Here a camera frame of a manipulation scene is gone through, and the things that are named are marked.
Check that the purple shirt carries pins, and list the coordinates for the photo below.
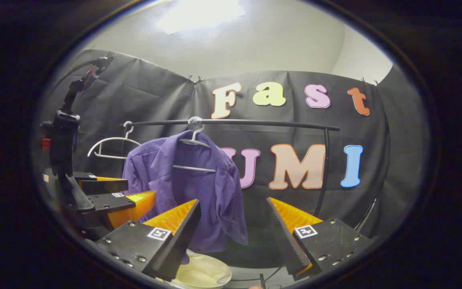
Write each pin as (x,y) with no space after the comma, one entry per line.
(199,192)

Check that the small white plastic hanger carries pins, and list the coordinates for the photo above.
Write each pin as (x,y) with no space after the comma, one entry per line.
(110,139)

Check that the ceiling light panel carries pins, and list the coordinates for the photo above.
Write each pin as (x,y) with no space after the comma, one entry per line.
(199,14)

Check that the large white plastic hanger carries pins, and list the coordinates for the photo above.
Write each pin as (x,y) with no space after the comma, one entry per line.
(193,168)

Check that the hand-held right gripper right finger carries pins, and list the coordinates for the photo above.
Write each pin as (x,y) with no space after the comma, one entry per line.
(287,241)

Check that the cream fabric laundry hamper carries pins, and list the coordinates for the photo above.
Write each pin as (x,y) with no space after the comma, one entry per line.
(203,273)

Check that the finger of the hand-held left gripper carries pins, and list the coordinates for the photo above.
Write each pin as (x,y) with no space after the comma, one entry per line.
(110,202)
(102,187)

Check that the black clothes rack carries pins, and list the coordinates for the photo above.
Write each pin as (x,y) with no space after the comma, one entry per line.
(255,122)

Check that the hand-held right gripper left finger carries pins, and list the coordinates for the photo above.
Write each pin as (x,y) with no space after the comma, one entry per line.
(183,241)

